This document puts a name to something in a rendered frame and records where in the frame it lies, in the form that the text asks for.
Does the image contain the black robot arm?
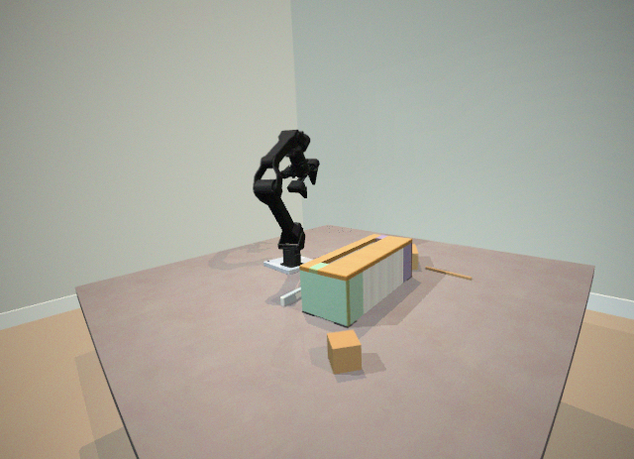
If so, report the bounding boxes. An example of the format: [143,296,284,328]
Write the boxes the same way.
[253,130,310,268]

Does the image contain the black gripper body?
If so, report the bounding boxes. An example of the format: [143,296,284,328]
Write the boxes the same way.
[287,159,320,193]

